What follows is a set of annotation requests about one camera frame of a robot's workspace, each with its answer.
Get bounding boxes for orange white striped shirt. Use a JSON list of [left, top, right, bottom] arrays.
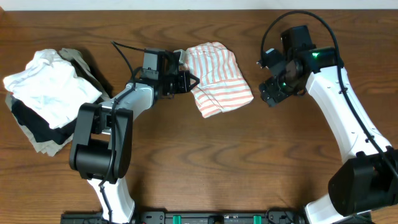
[[184, 42, 254, 118]]

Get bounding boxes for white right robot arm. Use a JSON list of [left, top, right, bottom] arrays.
[[259, 45, 397, 223]]

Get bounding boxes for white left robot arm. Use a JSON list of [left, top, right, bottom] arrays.
[[61, 70, 200, 223]]

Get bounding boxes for white folded shirt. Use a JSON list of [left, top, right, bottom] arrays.
[[3, 49, 101, 129]]

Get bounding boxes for black folded garment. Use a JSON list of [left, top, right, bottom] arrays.
[[11, 58, 104, 146]]

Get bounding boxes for beige folded garment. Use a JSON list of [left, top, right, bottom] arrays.
[[6, 48, 110, 156]]

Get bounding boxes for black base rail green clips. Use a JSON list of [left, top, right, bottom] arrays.
[[60, 209, 374, 224]]

